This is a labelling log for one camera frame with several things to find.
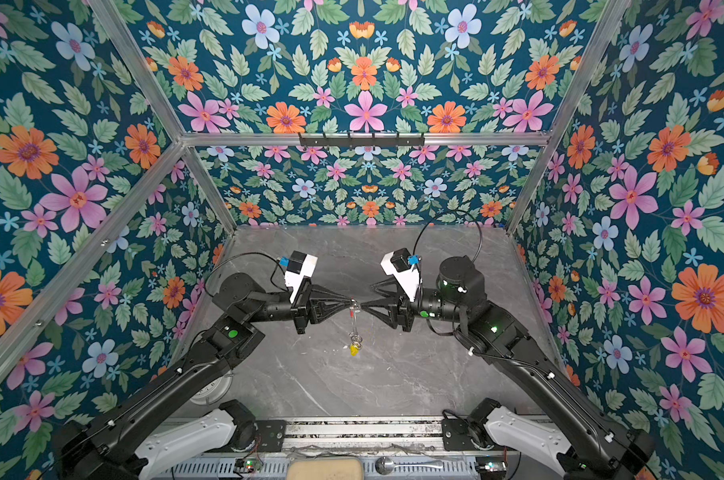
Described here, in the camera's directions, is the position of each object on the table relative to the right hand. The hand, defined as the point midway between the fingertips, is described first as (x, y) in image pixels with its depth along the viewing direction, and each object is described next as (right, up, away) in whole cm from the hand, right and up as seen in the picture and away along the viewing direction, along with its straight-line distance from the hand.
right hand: (370, 294), depth 58 cm
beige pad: (-11, -41, +9) cm, 43 cm away
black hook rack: (-4, +44, +35) cm, 56 cm away
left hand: (-4, -1, -5) cm, 6 cm away
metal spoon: (+3, -41, +10) cm, 43 cm away
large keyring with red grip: (-3, -3, -1) cm, 4 cm away
